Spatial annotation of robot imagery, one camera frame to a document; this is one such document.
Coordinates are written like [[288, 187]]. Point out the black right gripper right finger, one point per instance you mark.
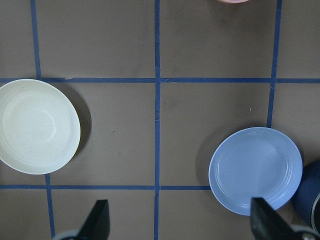
[[266, 224]]

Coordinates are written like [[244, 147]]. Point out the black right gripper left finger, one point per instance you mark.
[[97, 224]]

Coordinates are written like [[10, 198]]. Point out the dark blue cooking pot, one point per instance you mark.
[[306, 200]]

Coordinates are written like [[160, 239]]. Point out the blue plate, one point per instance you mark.
[[256, 162]]

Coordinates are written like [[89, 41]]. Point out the cream white plate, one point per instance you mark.
[[40, 129]]

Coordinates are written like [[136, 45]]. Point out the pink bowl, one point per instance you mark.
[[233, 1]]

